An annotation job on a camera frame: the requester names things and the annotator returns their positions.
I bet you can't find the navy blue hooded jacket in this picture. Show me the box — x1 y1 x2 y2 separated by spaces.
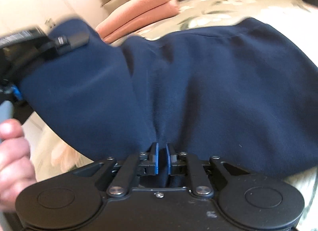
18 18 317 178

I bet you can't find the person's left hand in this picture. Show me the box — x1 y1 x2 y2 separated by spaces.
0 119 37 212

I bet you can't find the folded pink blanket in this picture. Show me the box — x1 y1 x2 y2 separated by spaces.
95 0 179 44

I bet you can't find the floral quilted bedspread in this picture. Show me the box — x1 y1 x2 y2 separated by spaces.
31 0 317 230

